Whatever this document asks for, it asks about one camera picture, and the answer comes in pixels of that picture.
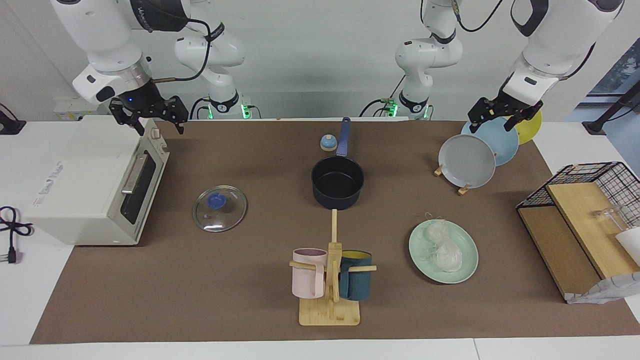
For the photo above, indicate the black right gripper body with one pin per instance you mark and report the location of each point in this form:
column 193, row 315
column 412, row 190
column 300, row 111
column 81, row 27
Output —
column 147, row 102

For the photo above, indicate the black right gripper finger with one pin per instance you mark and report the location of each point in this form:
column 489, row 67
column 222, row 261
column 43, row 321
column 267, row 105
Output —
column 138, row 129
column 180, row 126

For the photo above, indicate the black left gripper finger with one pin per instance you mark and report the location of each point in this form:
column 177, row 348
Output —
column 475, row 126
column 510, row 124

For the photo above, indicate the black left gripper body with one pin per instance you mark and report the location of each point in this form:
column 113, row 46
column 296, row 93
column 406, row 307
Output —
column 510, row 106

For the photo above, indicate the glass lid with blue knob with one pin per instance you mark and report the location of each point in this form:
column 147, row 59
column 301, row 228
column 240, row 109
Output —
column 220, row 209

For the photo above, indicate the clear plastic noodle bag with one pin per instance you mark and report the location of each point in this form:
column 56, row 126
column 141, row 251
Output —
column 445, row 247

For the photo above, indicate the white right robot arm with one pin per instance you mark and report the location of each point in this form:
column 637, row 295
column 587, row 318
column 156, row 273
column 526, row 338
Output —
column 107, row 45

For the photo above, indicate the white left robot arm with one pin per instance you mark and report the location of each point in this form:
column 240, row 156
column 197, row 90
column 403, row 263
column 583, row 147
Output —
column 555, row 45

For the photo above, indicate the light blue plate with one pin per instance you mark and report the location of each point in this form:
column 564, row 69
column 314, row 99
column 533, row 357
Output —
column 502, row 142

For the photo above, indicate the yellow plate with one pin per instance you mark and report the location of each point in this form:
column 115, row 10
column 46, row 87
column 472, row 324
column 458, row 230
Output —
column 531, row 131

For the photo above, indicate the grey plate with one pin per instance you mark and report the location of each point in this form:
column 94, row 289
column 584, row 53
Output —
column 467, row 162

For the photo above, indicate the wooden plate rack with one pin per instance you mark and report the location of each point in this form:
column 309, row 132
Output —
column 464, row 190

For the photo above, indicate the mint green plate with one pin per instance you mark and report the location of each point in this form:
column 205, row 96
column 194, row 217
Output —
column 462, row 270

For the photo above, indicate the white toaster oven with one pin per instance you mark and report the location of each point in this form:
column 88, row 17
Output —
column 85, row 175

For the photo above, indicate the black stand with pole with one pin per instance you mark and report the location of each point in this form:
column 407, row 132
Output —
column 612, row 107

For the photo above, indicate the black table clamp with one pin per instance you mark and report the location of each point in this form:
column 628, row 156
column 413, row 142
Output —
column 9, row 125

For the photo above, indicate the clear glass cup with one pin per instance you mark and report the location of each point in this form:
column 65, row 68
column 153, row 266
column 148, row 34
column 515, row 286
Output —
column 609, row 219

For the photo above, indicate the blue wooden service bell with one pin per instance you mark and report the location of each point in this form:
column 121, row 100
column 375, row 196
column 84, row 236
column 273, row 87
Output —
column 328, row 144

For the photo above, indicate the brown table mat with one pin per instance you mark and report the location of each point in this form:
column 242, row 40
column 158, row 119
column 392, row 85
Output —
column 225, row 290

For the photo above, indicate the white cup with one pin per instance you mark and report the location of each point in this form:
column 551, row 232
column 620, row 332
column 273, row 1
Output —
column 631, row 245

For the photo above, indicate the crumpled grey white bag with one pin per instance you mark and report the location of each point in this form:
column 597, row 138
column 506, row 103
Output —
column 607, row 291

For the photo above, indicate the dark teal mug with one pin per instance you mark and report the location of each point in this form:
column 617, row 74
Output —
column 356, row 282

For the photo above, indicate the pink mug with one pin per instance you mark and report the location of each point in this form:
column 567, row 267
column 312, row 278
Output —
column 307, row 277

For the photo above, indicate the wooden mug stand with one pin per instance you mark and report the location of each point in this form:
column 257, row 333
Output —
column 330, row 312

